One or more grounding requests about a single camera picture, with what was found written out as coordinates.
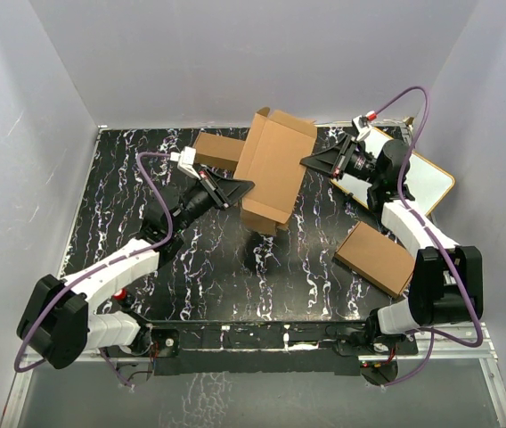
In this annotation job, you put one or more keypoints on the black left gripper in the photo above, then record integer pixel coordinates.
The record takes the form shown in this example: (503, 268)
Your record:
(223, 192)

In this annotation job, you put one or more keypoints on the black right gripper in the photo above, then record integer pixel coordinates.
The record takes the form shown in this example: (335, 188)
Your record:
(335, 160)

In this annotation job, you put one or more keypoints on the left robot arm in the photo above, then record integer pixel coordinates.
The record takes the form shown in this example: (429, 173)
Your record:
(91, 309)

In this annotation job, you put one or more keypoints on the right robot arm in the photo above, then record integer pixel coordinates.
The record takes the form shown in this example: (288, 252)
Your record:
(445, 295)

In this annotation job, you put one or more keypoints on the folded brown cardboard box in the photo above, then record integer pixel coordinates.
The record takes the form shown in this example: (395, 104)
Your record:
(216, 151)

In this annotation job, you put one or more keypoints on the yellow-framed whiteboard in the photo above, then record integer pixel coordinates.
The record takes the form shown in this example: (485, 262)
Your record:
(427, 183)

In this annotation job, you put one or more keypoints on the flat cardboard stack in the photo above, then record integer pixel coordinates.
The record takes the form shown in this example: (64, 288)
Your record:
(379, 260)

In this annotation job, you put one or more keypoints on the red emergency stop button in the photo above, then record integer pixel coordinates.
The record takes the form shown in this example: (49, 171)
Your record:
(122, 294)

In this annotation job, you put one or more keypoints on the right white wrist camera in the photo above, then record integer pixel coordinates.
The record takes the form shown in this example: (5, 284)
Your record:
(362, 125)

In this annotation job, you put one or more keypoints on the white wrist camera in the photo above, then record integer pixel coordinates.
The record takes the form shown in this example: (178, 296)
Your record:
(362, 125)
(184, 161)

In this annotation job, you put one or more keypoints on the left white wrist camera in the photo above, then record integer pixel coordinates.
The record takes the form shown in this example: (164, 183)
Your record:
(184, 161)

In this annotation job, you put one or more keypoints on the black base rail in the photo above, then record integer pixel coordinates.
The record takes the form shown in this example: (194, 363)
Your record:
(241, 347)

